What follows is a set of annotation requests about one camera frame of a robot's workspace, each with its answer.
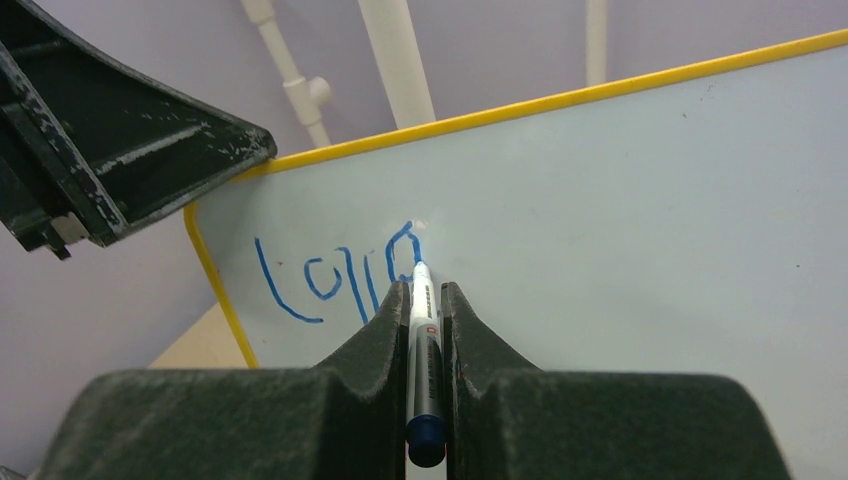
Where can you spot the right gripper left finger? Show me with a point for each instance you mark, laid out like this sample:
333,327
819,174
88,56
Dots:
340,419

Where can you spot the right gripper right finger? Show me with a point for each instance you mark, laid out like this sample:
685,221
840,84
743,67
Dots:
509,419

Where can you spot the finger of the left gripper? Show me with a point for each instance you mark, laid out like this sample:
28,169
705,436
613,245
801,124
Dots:
94,150

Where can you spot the blue whiteboard marker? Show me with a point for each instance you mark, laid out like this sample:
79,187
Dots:
425,425

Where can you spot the yellow framed whiteboard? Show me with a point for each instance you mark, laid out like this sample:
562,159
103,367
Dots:
690,220

